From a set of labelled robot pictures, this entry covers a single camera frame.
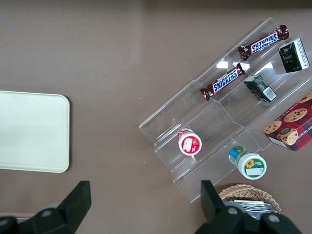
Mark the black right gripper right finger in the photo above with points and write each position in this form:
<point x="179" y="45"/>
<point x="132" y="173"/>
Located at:
<point x="214" y="209"/>

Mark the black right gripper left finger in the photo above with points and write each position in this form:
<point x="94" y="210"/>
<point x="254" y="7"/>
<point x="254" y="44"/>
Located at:
<point x="73" y="207"/>

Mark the light wicker basket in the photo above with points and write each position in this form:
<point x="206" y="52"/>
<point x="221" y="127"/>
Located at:
<point x="246" y="191"/>

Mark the aluminium foil tray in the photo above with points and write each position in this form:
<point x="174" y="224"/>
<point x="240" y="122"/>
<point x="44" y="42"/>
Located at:
<point x="253" y="206"/>

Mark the beige plastic tray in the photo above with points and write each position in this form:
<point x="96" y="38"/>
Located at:
<point x="31" y="131"/>

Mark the green lid yogurt cup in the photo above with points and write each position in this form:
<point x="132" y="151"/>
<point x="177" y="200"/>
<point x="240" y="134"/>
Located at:
<point x="251" y="167"/>

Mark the red lid yogurt cup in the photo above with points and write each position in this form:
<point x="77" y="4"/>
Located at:
<point x="190" y="145"/>

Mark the clear acrylic stepped display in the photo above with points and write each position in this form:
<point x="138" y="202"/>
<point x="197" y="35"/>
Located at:
<point x="207" y="117"/>

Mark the red tartan cookie box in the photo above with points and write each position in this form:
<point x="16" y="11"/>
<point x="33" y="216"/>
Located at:
<point x="292" y="126"/>

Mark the Snickers chocolate bar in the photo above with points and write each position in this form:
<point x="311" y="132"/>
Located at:
<point x="224" y="81"/>
<point x="264" y="42"/>

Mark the dark green small carton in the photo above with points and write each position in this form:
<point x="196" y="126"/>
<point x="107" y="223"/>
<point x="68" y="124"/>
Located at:
<point x="259" y="89"/>

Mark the small black-white carton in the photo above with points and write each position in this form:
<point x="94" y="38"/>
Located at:
<point x="292" y="57"/>

